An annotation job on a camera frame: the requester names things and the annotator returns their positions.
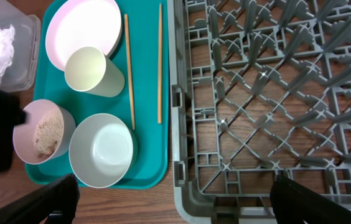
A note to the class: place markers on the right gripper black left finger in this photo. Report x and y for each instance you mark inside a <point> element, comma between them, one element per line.
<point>53,203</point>

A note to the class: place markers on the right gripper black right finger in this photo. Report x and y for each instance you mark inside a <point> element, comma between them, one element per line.
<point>294,203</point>

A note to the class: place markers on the rice food scraps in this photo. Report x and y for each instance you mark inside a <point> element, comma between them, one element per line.
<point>48,134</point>

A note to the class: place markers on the pink bowl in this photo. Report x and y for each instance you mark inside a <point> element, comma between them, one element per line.
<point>23,134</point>

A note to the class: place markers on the grey-white bowl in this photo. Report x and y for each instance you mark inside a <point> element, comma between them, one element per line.
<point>102,150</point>

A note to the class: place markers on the cream cup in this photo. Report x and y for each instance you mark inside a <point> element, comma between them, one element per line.
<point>88,70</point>

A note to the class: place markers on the pink plate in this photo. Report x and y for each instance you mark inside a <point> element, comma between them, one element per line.
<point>83,23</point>

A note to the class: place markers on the grey dishwasher rack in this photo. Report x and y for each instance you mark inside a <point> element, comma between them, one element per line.
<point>258,89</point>

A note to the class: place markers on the clear plastic bin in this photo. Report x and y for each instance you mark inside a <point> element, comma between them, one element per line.
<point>19,48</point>

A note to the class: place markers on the teal serving tray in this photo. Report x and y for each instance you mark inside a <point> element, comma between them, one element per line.
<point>152,137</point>

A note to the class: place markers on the wooden chopstick left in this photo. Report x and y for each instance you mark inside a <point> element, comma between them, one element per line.
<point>130,75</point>

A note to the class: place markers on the wooden chopstick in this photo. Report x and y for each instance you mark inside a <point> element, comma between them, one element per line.
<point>130,75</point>
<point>159,68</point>

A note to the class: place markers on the wooden chopstick right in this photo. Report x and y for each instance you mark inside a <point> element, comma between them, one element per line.
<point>159,68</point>

